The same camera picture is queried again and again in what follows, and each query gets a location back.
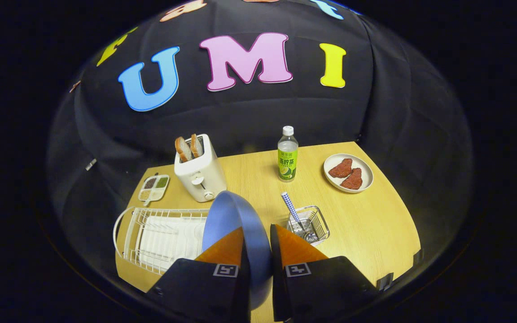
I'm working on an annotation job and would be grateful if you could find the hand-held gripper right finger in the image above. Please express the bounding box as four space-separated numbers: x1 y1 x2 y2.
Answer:
270 223 378 323

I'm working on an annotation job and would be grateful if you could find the black backdrop cloth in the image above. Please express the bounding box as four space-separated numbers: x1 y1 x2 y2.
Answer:
45 0 474 288

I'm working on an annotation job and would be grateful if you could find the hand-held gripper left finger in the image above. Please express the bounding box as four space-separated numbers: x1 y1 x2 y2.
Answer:
146 227 251 323

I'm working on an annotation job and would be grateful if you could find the green label drink bottle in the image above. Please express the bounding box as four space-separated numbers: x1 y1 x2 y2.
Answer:
277 126 299 182

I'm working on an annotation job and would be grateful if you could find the red meat piece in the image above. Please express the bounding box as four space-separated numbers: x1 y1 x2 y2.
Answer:
328 158 353 179
340 168 363 190

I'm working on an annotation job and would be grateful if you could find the divided seasoning tray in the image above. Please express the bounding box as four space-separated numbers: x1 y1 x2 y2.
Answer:
138 174 170 207

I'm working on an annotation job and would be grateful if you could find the bread slice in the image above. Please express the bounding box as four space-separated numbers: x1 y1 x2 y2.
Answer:
190 134 204 158
175 136 193 162

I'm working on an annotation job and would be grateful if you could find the white wire dish rack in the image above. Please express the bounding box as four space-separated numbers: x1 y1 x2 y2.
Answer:
113 206 210 275

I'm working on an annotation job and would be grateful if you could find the checkered handle spoon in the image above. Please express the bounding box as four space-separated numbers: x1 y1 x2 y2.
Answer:
281 192 306 231

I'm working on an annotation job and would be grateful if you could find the blue plate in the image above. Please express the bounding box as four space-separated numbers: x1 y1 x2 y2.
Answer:
202 191 273 311

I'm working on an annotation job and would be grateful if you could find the white toaster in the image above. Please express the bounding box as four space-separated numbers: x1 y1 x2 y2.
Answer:
174 134 228 203

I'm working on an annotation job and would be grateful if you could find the white plate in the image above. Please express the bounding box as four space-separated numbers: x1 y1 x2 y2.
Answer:
323 153 374 193

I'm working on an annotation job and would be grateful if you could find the metal wire basket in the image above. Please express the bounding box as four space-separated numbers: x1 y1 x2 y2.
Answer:
287 205 330 245

